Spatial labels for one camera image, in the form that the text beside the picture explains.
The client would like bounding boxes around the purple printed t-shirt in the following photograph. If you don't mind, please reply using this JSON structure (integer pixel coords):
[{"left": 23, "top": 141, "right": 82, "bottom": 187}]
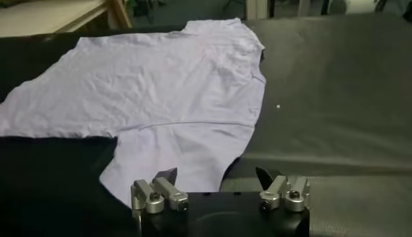
[{"left": 0, "top": 17, "right": 267, "bottom": 207}]

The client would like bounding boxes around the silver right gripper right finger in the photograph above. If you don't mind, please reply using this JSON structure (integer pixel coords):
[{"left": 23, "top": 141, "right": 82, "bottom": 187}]
[{"left": 256, "top": 166, "right": 312, "bottom": 213}]

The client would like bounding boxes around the black table cover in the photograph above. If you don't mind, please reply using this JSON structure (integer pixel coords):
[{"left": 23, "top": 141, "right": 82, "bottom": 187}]
[{"left": 0, "top": 12, "right": 412, "bottom": 237}]

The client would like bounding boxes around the white desk table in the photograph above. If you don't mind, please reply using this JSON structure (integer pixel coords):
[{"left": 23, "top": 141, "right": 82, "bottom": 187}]
[{"left": 0, "top": 0, "right": 112, "bottom": 38}]

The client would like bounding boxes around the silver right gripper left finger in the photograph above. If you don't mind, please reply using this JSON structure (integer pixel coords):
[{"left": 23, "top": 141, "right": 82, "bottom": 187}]
[{"left": 131, "top": 167, "right": 190, "bottom": 214}]

